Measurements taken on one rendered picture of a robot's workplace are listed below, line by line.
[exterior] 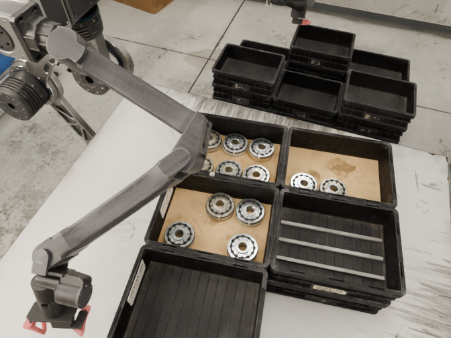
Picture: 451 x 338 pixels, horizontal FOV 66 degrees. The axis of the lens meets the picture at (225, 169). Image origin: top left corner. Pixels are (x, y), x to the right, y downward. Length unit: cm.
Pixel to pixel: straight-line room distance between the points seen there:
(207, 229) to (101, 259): 42
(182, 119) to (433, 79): 304
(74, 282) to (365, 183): 107
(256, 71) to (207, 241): 143
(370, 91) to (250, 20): 182
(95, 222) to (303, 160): 90
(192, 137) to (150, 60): 263
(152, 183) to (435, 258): 115
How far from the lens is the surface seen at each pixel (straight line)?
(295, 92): 242
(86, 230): 83
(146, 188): 76
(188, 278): 118
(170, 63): 327
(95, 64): 87
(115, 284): 136
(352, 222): 134
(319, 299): 130
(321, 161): 146
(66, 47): 89
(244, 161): 141
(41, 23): 98
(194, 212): 128
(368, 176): 148
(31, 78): 176
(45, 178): 264
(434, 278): 153
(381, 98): 239
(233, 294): 116
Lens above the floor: 194
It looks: 54 degrees down
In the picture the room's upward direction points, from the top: 1 degrees clockwise
